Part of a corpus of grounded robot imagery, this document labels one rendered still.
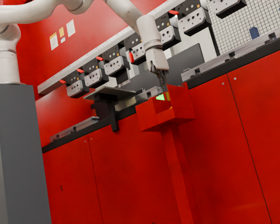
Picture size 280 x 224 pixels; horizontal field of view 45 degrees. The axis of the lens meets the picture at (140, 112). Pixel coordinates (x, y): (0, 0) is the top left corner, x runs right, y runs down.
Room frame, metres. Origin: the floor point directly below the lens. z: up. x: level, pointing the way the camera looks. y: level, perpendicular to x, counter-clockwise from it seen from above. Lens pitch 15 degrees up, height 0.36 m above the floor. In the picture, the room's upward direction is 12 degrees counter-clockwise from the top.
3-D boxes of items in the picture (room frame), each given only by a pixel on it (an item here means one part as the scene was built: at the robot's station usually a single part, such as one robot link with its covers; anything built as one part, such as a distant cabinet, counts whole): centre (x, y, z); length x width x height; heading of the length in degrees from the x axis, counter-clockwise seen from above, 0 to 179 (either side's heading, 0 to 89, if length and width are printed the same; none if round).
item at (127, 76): (1.99, 0.06, 1.13); 0.10 x 0.02 x 0.10; 52
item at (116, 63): (2.00, 0.08, 1.26); 0.15 x 0.09 x 0.17; 52
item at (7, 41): (1.53, 0.60, 1.30); 0.19 x 0.12 x 0.24; 172
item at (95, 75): (2.13, 0.24, 1.26); 0.15 x 0.09 x 0.17; 52
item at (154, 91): (1.96, 0.02, 0.92); 0.39 x 0.06 x 0.10; 52
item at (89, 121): (2.33, 0.49, 0.92); 0.50 x 0.06 x 0.10; 52
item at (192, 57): (2.54, -0.07, 1.12); 1.13 x 0.02 x 0.44; 52
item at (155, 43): (1.40, -0.12, 1.02); 0.09 x 0.08 x 0.03; 140
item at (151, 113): (1.47, -0.11, 0.75); 0.20 x 0.16 x 0.18; 50
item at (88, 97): (1.87, 0.15, 1.00); 0.26 x 0.18 x 0.01; 142
